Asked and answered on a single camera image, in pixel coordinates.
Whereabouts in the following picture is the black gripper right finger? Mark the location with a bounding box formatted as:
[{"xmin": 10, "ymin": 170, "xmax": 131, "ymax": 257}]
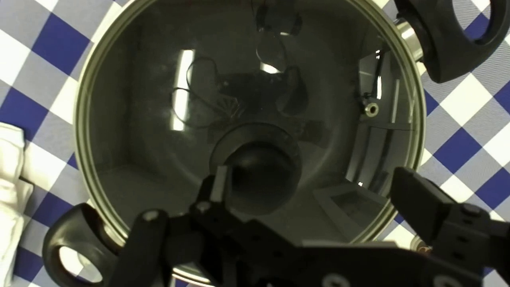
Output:
[{"xmin": 391, "ymin": 166, "xmax": 493, "ymax": 257}]

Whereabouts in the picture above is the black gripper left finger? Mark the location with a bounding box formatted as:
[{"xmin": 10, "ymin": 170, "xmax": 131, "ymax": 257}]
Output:
[{"xmin": 200, "ymin": 165, "xmax": 233, "ymax": 211}]

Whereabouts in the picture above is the glass pot lid black knob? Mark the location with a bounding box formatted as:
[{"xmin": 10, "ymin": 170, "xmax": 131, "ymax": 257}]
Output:
[{"xmin": 74, "ymin": 0, "xmax": 428, "ymax": 253}]

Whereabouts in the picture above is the blue white checkered tablecloth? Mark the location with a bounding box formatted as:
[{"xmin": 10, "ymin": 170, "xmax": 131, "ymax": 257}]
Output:
[{"xmin": 0, "ymin": 0, "xmax": 510, "ymax": 287}]

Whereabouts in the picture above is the white cloth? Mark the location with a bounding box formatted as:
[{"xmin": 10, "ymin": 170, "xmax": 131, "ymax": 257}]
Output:
[{"xmin": 0, "ymin": 122, "xmax": 37, "ymax": 284}]

